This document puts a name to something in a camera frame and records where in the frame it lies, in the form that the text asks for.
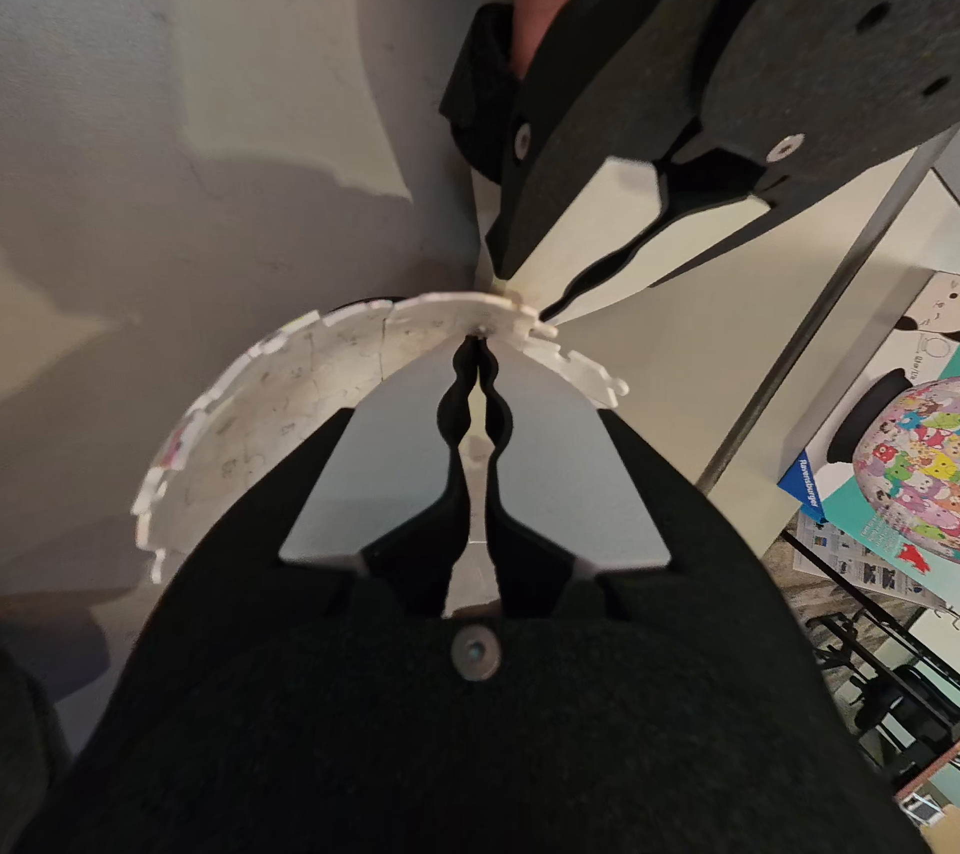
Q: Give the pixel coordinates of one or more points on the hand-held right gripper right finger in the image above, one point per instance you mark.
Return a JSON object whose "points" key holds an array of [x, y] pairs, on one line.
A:
{"points": [[577, 486]]}

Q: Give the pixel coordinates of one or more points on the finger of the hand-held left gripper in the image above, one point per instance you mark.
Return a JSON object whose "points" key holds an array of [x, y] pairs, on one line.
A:
{"points": [[600, 216], [690, 239]]}

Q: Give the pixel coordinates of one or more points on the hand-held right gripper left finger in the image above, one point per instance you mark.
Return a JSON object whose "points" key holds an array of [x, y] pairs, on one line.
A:
{"points": [[375, 479]]}

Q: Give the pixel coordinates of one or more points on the partly built white puzzle ball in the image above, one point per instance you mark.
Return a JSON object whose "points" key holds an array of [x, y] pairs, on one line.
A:
{"points": [[300, 389]]}

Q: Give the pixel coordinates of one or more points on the colourful puzzle box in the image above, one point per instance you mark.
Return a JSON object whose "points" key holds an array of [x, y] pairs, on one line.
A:
{"points": [[915, 471]]}

